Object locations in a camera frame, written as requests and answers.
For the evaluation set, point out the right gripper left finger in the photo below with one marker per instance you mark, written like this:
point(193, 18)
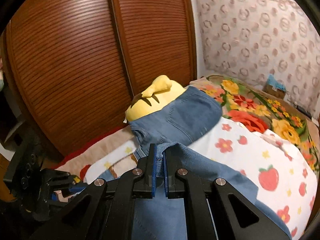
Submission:
point(105, 209)

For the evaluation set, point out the white floral strawberry quilt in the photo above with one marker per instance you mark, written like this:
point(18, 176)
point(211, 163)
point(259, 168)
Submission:
point(285, 181)

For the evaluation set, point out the floral brown bed blanket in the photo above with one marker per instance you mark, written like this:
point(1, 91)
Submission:
point(259, 111)

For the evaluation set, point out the blue denim jeans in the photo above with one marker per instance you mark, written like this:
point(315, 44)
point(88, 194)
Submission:
point(183, 121)

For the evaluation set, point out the wooden slatted wardrobe door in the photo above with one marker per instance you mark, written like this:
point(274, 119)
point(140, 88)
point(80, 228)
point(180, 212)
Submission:
point(66, 63)
point(156, 37)

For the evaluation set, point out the yellow plush toy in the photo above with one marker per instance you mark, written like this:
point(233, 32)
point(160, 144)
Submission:
point(159, 94)

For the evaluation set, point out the patterned lace curtain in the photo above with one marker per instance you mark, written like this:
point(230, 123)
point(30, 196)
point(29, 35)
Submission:
point(254, 39)

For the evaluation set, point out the cardboard box with blue cloth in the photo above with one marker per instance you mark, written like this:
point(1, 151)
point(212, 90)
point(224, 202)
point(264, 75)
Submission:
point(274, 88)

